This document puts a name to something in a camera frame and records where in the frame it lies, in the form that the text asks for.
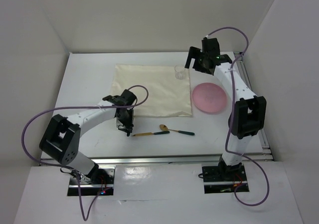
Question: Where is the clear drinking glass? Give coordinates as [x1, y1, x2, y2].
[174, 65, 186, 80]

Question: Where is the pink plate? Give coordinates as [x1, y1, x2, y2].
[191, 83, 227, 113]

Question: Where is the cream cloth napkin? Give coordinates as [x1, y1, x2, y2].
[110, 64, 192, 117]

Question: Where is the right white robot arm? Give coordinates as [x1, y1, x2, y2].
[185, 38, 267, 181]

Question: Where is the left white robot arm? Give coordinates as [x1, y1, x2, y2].
[39, 90, 137, 184]

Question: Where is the gold spoon green handle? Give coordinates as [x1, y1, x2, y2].
[159, 124, 195, 136]

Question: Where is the gold knife green handle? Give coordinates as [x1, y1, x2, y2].
[132, 131, 170, 137]

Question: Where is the aluminium front rail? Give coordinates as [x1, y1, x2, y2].
[39, 153, 275, 166]

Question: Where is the aluminium rail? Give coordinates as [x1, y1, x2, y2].
[39, 153, 275, 166]
[233, 52, 271, 155]

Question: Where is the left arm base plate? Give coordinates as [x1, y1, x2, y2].
[67, 167, 115, 197]

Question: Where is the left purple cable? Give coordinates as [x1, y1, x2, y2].
[20, 85, 150, 222]

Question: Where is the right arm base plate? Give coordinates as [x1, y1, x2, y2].
[198, 166, 249, 194]

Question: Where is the aluminium right side rail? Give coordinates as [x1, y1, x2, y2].
[233, 52, 271, 155]

